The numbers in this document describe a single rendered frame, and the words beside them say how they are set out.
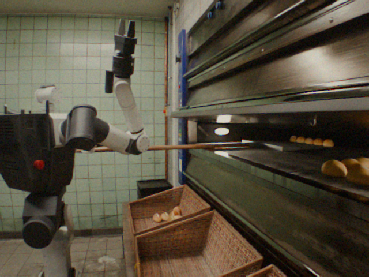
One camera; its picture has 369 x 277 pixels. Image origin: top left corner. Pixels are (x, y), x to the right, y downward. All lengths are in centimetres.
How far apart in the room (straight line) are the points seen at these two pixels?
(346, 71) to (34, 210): 109
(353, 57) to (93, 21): 274
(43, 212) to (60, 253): 27
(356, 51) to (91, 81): 258
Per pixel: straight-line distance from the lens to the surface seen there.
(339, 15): 76
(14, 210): 327
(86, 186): 296
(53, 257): 123
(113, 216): 305
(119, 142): 100
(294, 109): 61
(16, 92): 308
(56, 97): 108
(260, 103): 74
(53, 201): 103
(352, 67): 69
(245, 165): 113
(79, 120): 91
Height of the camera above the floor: 137
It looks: 4 degrees down
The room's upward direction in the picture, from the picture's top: straight up
